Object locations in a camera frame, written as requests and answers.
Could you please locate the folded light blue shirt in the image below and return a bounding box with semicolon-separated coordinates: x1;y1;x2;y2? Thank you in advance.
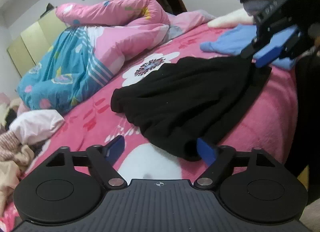
200;24;299;70

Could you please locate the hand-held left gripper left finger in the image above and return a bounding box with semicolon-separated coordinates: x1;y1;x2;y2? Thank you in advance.
45;135;126;190

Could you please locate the white garment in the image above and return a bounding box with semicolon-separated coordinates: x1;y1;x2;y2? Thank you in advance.
9;109;66;145

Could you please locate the cream cloth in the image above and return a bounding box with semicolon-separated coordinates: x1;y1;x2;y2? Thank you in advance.
208;8;257;28

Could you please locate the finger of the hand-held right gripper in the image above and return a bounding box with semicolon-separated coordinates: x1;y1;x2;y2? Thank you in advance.
254;25;309;69
241;36;269;59

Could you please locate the beige garment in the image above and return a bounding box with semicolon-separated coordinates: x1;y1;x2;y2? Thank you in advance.
0;144;35;212

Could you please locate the pink floral blanket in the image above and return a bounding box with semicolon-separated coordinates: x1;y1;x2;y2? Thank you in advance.
0;22;300;232

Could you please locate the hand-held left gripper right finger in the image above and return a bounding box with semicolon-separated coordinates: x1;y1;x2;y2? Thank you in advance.
194;137;282;190

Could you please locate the black t-shirt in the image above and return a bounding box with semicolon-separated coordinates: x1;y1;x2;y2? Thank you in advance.
110;56;272;161

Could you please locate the blue and pink quilt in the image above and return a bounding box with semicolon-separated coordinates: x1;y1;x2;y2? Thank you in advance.
17;0;217;114

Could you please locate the cream wardrobe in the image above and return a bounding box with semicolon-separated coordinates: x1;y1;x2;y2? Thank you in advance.
7;3;67;77

